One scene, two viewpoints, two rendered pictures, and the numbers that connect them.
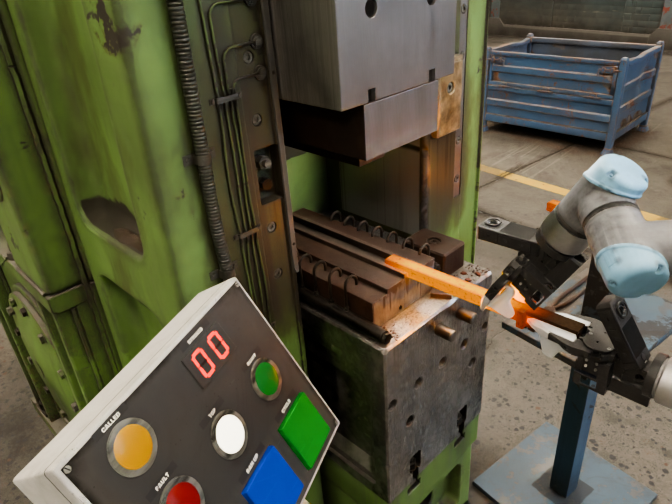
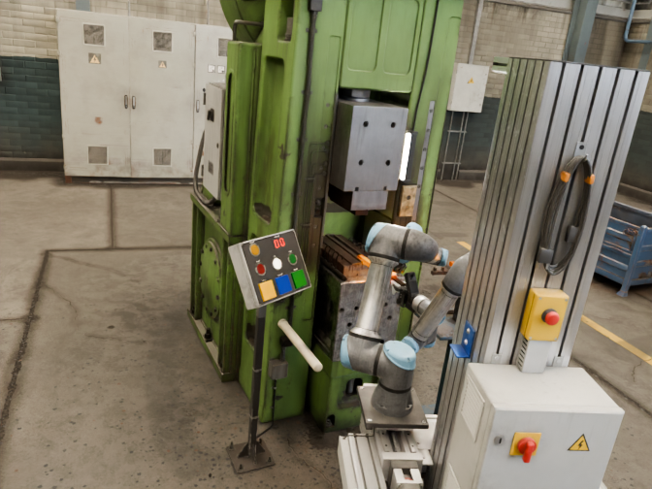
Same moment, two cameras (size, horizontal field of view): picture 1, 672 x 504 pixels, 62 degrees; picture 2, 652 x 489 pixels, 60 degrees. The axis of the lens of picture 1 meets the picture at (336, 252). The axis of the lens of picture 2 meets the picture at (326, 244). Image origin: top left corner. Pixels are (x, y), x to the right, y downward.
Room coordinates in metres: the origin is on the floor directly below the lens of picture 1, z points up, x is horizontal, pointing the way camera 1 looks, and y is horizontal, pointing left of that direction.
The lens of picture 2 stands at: (-1.67, -0.64, 2.01)
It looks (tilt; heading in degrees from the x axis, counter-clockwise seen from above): 19 degrees down; 15
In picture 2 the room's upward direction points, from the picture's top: 6 degrees clockwise
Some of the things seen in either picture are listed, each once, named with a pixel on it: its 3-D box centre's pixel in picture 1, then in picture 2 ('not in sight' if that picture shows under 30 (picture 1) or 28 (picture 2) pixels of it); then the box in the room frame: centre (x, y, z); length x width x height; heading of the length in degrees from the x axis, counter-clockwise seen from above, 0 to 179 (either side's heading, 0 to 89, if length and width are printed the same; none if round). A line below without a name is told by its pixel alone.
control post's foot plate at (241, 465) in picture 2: not in sight; (250, 449); (0.51, 0.22, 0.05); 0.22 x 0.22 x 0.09; 43
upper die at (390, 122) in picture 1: (320, 102); (349, 189); (1.11, 0.01, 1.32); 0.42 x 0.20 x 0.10; 43
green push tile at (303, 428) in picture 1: (303, 430); (298, 278); (0.56, 0.06, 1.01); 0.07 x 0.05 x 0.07; 158
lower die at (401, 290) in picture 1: (333, 259); (342, 253); (1.11, 0.01, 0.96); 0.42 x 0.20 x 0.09; 43
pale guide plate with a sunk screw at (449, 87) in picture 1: (446, 96); (407, 201); (1.26, -0.28, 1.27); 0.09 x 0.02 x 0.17; 133
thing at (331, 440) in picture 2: not in sight; (343, 429); (0.92, -0.17, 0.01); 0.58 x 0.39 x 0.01; 133
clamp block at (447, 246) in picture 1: (433, 252); not in sight; (1.12, -0.23, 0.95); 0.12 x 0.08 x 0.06; 43
